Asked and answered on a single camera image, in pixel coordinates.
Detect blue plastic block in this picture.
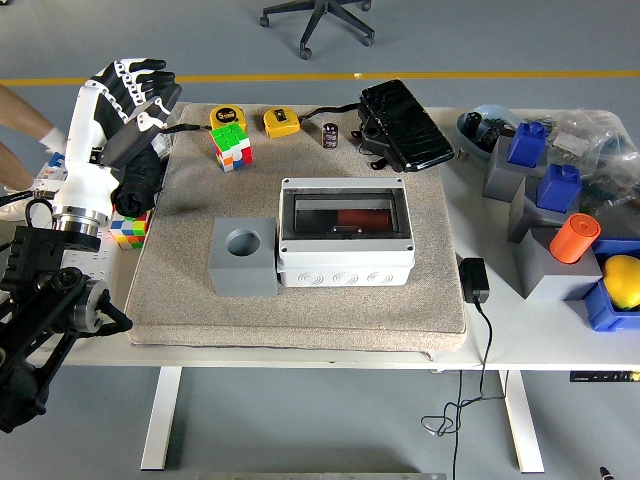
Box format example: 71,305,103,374
507,121,550,169
536,163,583,214

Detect grey plastic junction box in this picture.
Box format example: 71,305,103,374
276,177,416,287

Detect colourful puzzle cube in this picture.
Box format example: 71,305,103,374
208,124,255,174
108,209,152,250

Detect black power adapter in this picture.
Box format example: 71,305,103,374
458,256,492,305

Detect blue-grey bowl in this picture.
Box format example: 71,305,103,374
455,103,521,162

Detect black table control panel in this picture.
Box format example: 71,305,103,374
569,370,632,384

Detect black tape measure strap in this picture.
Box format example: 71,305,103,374
159,122,214,135

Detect black office chair base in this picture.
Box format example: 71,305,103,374
258,0,376,61

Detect white blue circuit breaker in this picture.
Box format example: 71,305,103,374
34,149,69,199

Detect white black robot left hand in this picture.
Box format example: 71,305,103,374
52,57,184,224

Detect yellow lemon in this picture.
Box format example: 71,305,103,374
602,253,640,310

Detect round yellow tape measure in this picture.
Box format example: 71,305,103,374
208,104,247,132

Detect black adapter cord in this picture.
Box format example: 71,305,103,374
421,299,507,480

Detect grey-brown mat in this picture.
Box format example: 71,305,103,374
124,102,469,354

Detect black pedal cable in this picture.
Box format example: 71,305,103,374
299,102,362,124

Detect square yellow tape measure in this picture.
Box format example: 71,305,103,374
263,107,302,140

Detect black cloth bundle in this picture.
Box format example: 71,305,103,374
112,144,166,219

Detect clear plastic parts bags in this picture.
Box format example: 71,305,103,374
529,108,640,216

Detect grey holder block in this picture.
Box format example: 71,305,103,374
482,134,549,204
514,227,604,301
208,216,280,299
507,174,584,245

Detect blue plastic bin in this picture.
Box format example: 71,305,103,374
564,238,640,332

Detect white table leg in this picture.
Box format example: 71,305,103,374
497,369,546,475
139,367,184,472

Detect clear hinged box lid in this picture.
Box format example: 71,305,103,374
289,190,401,237

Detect white power strip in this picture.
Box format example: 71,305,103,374
62,234,124,301

